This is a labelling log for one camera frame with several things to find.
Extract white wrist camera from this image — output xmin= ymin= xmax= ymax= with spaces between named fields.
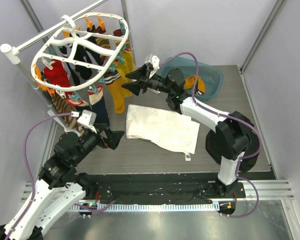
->
xmin=144 ymin=54 xmax=160 ymax=73
xmin=71 ymin=110 xmax=97 ymax=133

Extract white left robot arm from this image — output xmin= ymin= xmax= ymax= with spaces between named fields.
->
xmin=0 ymin=123 xmax=125 ymax=240

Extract yellow sock striped cuff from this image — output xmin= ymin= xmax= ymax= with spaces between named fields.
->
xmin=183 ymin=75 xmax=206 ymax=96

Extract black crumpled cloth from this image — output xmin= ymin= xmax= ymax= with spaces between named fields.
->
xmin=205 ymin=118 xmax=260 ymax=172

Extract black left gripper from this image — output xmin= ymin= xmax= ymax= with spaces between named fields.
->
xmin=72 ymin=122 xmax=125 ymax=165

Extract teal plastic basin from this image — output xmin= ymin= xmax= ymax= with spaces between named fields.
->
xmin=157 ymin=56 xmax=224 ymax=102

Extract white drying rack stand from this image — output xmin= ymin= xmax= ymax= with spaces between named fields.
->
xmin=0 ymin=0 xmax=141 ymax=133

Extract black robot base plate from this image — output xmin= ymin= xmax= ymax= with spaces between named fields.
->
xmin=88 ymin=172 xmax=258 ymax=206

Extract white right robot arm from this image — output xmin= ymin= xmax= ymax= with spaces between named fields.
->
xmin=122 ymin=63 xmax=262 ymax=198

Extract aluminium cable duct rail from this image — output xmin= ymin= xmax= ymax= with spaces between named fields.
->
xmin=22 ymin=181 xmax=296 ymax=213

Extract maroon tan striped sock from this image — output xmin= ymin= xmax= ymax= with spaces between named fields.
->
xmin=86 ymin=25 xmax=111 ymax=66

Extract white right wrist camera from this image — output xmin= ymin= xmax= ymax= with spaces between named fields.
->
xmin=144 ymin=54 xmax=160 ymax=73

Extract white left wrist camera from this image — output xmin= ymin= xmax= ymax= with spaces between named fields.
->
xmin=71 ymin=110 xmax=97 ymax=133

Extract white folded towel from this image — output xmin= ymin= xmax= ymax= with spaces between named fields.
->
xmin=126 ymin=104 xmax=200 ymax=155

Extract black sock white stripes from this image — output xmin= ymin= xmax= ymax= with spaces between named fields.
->
xmin=59 ymin=42 xmax=103 ymax=82

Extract white oval clip hanger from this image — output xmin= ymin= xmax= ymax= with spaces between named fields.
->
xmin=29 ymin=12 xmax=130 ymax=92

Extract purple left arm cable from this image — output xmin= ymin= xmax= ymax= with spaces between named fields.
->
xmin=3 ymin=111 xmax=80 ymax=240

